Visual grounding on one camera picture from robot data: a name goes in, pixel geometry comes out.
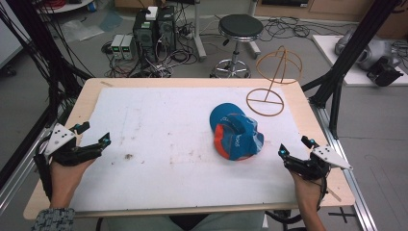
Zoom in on white table mat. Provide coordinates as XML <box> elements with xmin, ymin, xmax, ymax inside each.
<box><xmin>69</xmin><ymin>86</ymin><xmax>310</xmax><ymax>213</ymax></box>

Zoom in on wooden wire hat stand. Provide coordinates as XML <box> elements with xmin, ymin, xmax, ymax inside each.
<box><xmin>245</xmin><ymin>45</ymin><xmax>304</xmax><ymax>117</ymax></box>

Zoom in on black metal frame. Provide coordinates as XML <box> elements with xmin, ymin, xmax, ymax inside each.
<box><xmin>300</xmin><ymin>0</ymin><xmax>402</xmax><ymax>140</ymax></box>
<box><xmin>0</xmin><ymin>0</ymin><xmax>94</xmax><ymax>191</ymax></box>

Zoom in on blue and orange cap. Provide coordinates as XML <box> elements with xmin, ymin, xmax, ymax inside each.
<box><xmin>209</xmin><ymin>102</ymin><xmax>266</xmax><ymax>162</ymax></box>

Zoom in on clear plastic sheet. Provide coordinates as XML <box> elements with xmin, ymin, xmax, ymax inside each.
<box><xmin>60</xmin><ymin>18</ymin><xmax>106</xmax><ymax>43</ymax></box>

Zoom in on person's right hand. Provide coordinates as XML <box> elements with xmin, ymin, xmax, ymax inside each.
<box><xmin>289</xmin><ymin>170</ymin><xmax>325</xmax><ymax>214</ymax></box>

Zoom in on grey bench power supply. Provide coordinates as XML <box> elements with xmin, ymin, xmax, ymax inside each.
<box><xmin>120</xmin><ymin>34</ymin><xmax>137</xmax><ymax>61</ymax></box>
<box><xmin>110</xmin><ymin>34</ymin><xmax>125</xmax><ymax>60</ymax></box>

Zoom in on white box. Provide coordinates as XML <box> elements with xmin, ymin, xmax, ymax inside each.
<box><xmin>145</xmin><ymin>6</ymin><xmax>159</xmax><ymax>22</ymax></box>

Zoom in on black floor cables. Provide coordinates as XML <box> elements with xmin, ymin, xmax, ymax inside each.
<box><xmin>258</xmin><ymin>14</ymin><xmax>347</xmax><ymax>43</ymax></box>

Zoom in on white round table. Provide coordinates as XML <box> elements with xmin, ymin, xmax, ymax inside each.
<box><xmin>36</xmin><ymin>0</ymin><xmax>94</xmax><ymax>14</ymax></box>

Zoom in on white platform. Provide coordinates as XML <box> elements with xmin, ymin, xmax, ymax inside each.
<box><xmin>312</xmin><ymin>34</ymin><xmax>408</xmax><ymax>88</ymax></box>

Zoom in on grey rounded device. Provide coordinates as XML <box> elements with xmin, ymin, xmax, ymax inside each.
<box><xmin>334</xmin><ymin>29</ymin><xmax>402</xmax><ymax>72</ymax></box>

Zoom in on black computer tower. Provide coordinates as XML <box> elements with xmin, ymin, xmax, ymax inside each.
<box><xmin>132</xmin><ymin>9</ymin><xmax>159</xmax><ymax>63</ymax></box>
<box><xmin>156</xmin><ymin>5</ymin><xmax>177</xmax><ymax>54</ymax></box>

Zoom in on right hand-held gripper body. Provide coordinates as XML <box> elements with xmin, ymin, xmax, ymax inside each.
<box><xmin>283</xmin><ymin>144</ymin><xmax>354</xmax><ymax>181</ymax></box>

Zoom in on black round stool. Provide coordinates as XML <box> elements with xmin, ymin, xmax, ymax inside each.
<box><xmin>209</xmin><ymin>13</ymin><xmax>265</xmax><ymax>79</ymax></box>

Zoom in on black device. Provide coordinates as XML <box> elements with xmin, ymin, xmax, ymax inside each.
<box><xmin>366</xmin><ymin>57</ymin><xmax>405</xmax><ymax>88</ymax></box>

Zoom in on aluminium rail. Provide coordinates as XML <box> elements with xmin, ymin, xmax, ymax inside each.
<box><xmin>308</xmin><ymin>101</ymin><xmax>380</xmax><ymax>231</ymax></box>
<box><xmin>0</xmin><ymin>126</ymin><xmax>54</xmax><ymax>215</ymax></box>

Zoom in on person's left hand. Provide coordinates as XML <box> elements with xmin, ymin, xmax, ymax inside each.
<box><xmin>49</xmin><ymin>158</ymin><xmax>97</xmax><ymax>210</ymax></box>

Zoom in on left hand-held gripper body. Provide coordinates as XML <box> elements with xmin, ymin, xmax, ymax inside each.
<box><xmin>34</xmin><ymin>122</ymin><xmax>104</xmax><ymax>167</ymax></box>

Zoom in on grey metal stand leg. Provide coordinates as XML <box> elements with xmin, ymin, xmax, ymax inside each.
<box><xmin>191</xmin><ymin>0</ymin><xmax>208</xmax><ymax>63</ymax></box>
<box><xmin>245</xmin><ymin>0</ymin><xmax>263</xmax><ymax>60</ymax></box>

